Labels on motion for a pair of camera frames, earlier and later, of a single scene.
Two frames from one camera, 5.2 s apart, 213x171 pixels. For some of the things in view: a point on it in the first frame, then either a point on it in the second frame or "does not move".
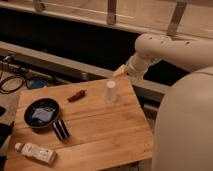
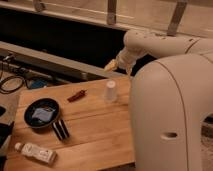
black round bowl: [41, 112] does not move
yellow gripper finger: [121, 71] to [112, 65]
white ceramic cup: [111, 91] does not move
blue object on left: [38, 83] does not move
